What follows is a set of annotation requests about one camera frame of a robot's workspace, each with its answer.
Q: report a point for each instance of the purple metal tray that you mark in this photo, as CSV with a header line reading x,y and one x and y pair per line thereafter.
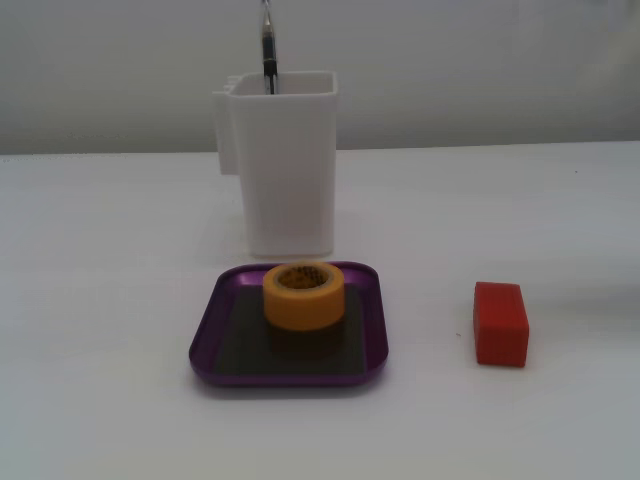
x,y
300,360

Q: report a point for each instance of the yellow tape roll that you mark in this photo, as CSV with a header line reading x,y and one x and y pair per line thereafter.
x,y
302,305

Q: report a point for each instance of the black and silver pen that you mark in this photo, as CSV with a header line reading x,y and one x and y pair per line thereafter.
x,y
268,45

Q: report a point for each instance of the red rectangular block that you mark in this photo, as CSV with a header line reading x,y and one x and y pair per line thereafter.
x,y
500,327

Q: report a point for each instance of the white plastic pen holder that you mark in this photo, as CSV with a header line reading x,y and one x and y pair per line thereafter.
x,y
287,175

